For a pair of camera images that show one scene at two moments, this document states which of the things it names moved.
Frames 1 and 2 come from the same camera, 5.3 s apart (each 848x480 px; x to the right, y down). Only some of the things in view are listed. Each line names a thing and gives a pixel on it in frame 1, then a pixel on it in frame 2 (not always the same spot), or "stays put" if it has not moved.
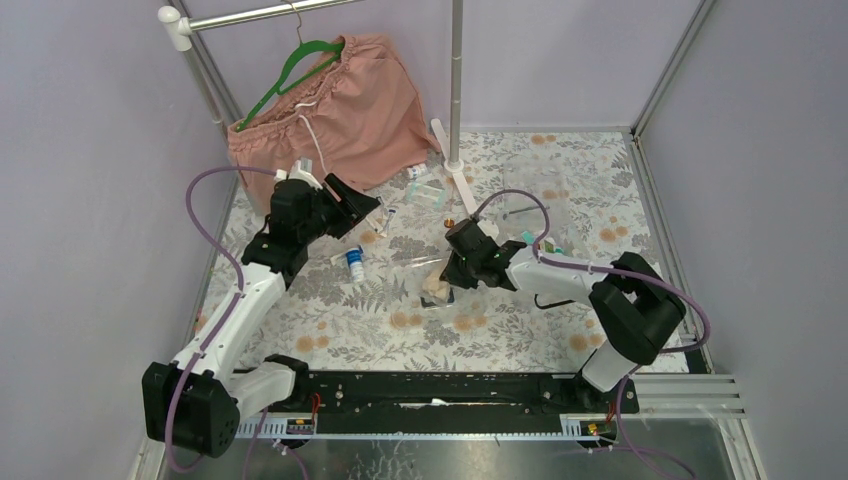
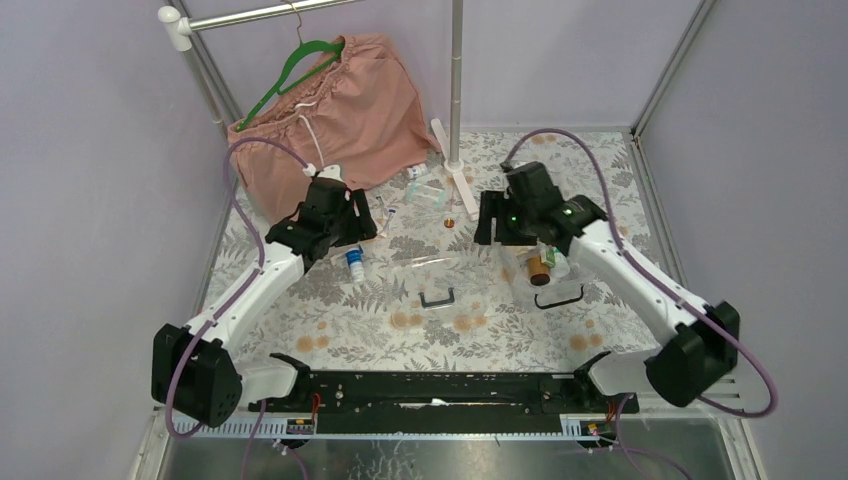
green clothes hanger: (298, 54) stays put
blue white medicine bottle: (354, 257) stays put
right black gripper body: (462, 272) to (518, 227)
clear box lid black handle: (418, 297) stays put
